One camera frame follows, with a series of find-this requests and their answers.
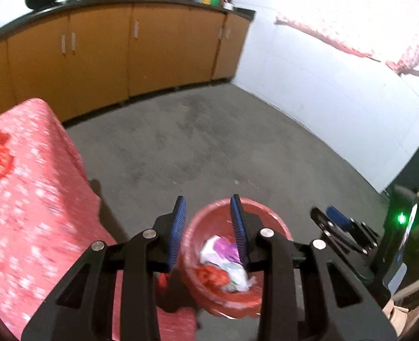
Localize pink floral curtain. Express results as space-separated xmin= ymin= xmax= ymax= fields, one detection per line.
xmin=274 ymin=0 xmax=419 ymax=77

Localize white and purple plastic wrapper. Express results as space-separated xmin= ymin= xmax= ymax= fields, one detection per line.
xmin=200 ymin=235 xmax=240 ymax=267

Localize red lined plastic waste bin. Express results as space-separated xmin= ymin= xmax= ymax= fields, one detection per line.
xmin=179 ymin=198 xmax=294 ymax=318

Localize person's right hand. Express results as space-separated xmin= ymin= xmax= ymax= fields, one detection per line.
xmin=383 ymin=300 xmax=419 ymax=339

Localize white green printed plastic bag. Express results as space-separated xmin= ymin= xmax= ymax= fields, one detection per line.
xmin=222 ymin=261 xmax=258 ymax=292

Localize large red plastic bag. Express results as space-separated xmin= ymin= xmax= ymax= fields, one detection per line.
xmin=194 ymin=265 xmax=229 ymax=292

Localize red floral tablecloth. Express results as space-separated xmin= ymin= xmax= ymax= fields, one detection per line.
xmin=0 ymin=97 xmax=199 ymax=340

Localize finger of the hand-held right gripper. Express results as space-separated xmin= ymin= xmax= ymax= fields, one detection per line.
xmin=309 ymin=207 xmax=373 ymax=278
xmin=326 ymin=205 xmax=381 ymax=253

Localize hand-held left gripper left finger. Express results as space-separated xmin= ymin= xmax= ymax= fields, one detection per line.
xmin=21 ymin=195 xmax=188 ymax=341

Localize wooden base cabinets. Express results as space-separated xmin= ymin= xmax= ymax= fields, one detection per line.
xmin=0 ymin=2 xmax=256 ymax=123

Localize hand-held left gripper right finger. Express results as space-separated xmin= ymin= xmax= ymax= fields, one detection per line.
xmin=230 ymin=194 xmax=398 ymax=341

